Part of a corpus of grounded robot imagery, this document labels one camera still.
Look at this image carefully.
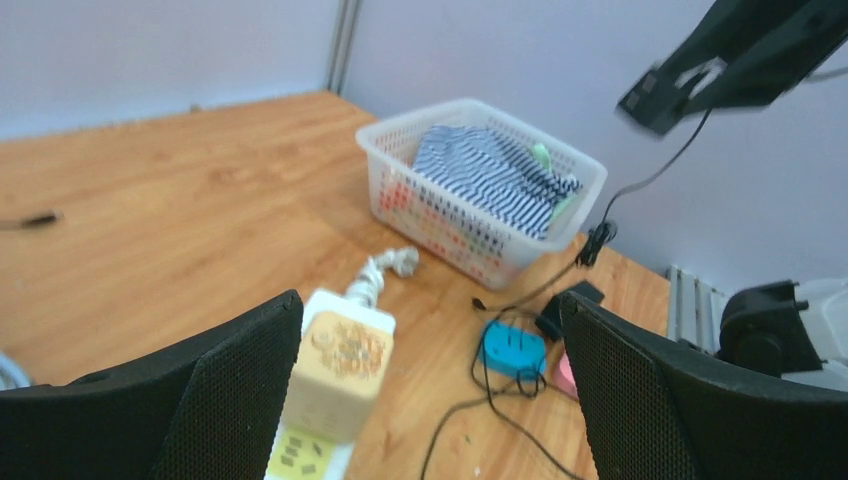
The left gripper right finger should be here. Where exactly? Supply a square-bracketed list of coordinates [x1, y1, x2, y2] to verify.
[560, 292, 847, 479]

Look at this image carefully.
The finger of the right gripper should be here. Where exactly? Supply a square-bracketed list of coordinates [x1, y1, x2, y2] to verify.
[616, 0, 848, 138]

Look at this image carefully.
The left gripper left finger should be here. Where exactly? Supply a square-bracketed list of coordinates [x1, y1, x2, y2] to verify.
[1, 290, 304, 479]

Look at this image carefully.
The white power strip blue USB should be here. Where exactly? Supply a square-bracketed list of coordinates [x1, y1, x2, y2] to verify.
[265, 247, 419, 479]

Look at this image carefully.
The black charger with cable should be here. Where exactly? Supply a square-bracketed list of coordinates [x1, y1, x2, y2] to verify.
[418, 280, 607, 480]

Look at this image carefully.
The pink square charger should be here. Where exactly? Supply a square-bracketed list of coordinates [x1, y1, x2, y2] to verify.
[552, 353, 578, 400]

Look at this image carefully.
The wooden cube adapter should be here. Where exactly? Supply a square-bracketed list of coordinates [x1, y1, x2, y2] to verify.
[282, 311, 394, 443]

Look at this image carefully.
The small blue charger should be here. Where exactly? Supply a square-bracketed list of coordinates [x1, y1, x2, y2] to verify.
[477, 320, 547, 381]

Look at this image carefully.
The striped blue white cloth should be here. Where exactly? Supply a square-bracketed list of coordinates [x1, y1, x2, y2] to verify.
[412, 125, 583, 240]

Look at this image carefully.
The white plastic basket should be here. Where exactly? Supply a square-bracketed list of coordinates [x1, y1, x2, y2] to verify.
[355, 98, 608, 290]

